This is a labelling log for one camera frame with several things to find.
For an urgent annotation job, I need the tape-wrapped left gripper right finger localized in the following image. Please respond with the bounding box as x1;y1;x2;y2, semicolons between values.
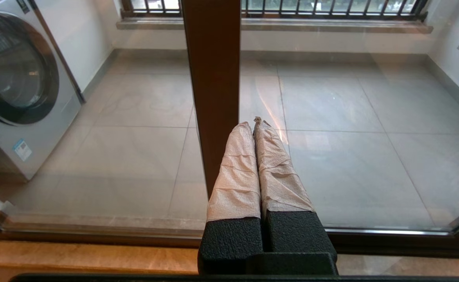
248;116;338;275

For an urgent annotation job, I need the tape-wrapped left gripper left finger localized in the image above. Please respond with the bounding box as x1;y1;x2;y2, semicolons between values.
197;121;264;275

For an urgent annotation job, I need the brown framed fixed glass door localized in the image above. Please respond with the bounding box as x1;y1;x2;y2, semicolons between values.
0;0;241;249

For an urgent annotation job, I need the long grey stone window sill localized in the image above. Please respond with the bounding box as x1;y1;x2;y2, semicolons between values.
116;18;434;35

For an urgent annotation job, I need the wide black window railing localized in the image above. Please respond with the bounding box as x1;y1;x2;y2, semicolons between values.
120;0;429;21

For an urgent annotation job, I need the grey front-load washing machine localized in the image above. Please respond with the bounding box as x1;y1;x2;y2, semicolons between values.
0;0;83;183

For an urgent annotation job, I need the dark door frame with track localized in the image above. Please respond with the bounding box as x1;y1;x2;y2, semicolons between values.
327;211;459;259

